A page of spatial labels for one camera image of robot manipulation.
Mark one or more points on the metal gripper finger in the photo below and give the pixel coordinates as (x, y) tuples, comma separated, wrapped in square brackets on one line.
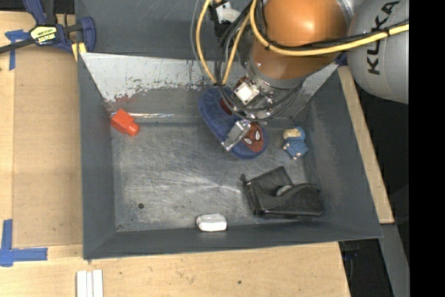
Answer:
[(237, 135)]

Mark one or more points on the blue slipper with red mask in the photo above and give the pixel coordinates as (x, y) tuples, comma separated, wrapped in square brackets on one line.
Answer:
[(212, 111)]

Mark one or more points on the toy bear in blue coat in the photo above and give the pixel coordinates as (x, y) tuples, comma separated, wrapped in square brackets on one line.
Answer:
[(296, 144)]

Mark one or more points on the grey metal bin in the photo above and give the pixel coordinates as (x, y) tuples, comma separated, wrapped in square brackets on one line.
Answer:
[(167, 177)]

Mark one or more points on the black fabric case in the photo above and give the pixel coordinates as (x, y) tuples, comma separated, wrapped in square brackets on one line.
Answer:
[(292, 201)]

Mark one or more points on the small white bar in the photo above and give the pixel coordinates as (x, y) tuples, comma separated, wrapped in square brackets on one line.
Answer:
[(211, 223)]

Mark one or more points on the red plastic toy block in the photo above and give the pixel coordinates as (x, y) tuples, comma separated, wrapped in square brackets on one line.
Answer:
[(123, 122)]

